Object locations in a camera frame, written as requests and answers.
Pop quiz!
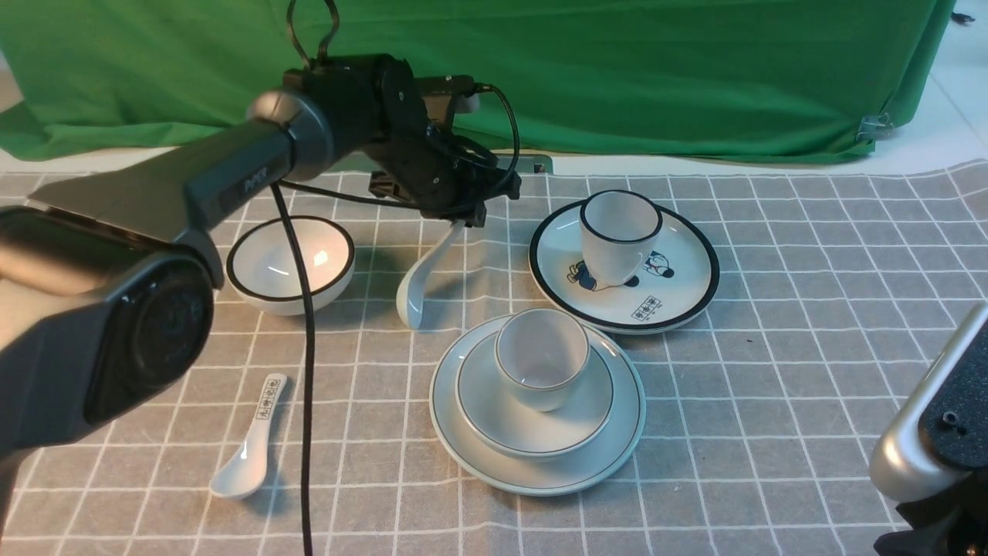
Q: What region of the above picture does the green backdrop cloth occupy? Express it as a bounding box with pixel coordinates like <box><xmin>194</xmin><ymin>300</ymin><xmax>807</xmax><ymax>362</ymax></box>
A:
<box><xmin>1</xmin><ymin>1</ymin><xmax>953</xmax><ymax>164</ymax></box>

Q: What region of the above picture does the white cup black rim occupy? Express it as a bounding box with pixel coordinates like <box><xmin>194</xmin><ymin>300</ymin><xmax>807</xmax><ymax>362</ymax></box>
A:
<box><xmin>579</xmin><ymin>190</ymin><xmax>663</xmax><ymax>289</ymax></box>

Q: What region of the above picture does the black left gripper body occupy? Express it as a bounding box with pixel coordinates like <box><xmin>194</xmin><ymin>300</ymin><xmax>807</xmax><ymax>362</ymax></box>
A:
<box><xmin>363</xmin><ymin>56</ymin><xmax>522</xmax><ymax>219</ymax></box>

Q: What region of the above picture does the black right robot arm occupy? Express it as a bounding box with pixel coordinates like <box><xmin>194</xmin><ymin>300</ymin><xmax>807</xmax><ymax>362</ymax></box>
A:
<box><xmin>869</xmin><ymin>302</ymin><xmax>987</xmax><ymax>555</ymax></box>

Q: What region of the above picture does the grey checked tablecloth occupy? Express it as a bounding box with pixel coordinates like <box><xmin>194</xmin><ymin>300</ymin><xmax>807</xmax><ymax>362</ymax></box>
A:
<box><xmin>2</xmin><ymin>161</ymin><xmax>986</xmax><ymax>555</ymax></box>

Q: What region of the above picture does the pale green plate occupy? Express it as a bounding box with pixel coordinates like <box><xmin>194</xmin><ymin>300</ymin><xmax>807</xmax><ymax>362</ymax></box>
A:
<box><xmin>429</xmin><ymin>317</ymin><xmax>646</xmax><ymax>497</ymax></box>

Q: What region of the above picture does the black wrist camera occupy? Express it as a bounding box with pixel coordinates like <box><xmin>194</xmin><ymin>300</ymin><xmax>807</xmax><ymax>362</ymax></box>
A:
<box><xmin>415</xmin><ymin>75</ymin><xmax>480</xmax><ymax>127</ymax></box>

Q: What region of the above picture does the metal binder clip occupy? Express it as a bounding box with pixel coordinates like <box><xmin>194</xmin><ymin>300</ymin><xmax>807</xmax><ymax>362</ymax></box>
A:
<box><xmin>855</xmin><ymin>113</ymin><xmax>895</xmax><ymax>142</ymax></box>

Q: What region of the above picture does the white bowl black rim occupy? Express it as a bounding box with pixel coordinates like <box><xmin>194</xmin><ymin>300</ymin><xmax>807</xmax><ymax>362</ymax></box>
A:
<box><xmin>225</xmin><ymin>215</ymin><xmax>356</xmax><ymax>317</ymax></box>

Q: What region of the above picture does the cartoon plate black rim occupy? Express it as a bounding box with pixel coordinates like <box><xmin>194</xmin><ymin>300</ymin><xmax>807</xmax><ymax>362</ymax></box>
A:
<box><xmin>529</xmin><ymin>202</ymin><xmax>721</xmax><ymax>335</ymax></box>

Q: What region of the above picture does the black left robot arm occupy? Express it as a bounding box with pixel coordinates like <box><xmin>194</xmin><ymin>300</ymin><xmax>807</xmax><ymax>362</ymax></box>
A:
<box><xmin>1</xmin><ymin>54</ymin><xmax>521</xmax><ymax>513</ymax></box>

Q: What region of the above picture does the plain white ceramic spoon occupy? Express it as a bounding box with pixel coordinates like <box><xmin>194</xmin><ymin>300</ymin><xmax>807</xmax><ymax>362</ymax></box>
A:
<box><xmin>395</xmin><ymin>219</ymin><xmax>465</xmax><ymax>331</ymax></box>

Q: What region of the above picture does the white spoon with characters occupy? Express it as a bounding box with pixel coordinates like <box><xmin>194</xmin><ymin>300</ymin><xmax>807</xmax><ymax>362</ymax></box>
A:
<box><xmin>208</xmin><ymin>373</ymin><xmax>287</xmax><ymax>500</ymax></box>

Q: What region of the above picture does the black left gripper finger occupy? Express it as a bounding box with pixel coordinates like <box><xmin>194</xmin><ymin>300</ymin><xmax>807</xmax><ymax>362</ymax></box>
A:
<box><xmin>459</xmin><ymin>203</ymin><xmax>487</xmax><ymax>229</ymax></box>

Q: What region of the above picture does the pale green shallow bowl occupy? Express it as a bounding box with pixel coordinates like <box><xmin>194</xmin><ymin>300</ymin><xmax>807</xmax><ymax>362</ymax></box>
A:
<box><xmin>455</xmin><ymin>334</ymin><xmax>614</xmax><ymax>458</ymax></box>

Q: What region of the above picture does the pale green cup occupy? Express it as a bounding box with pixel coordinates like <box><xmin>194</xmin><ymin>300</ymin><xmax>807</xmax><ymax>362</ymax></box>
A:
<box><xmin>495</xmin><ymin>307</ymin><xmax>590</xmax><ymax>412</ymax></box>

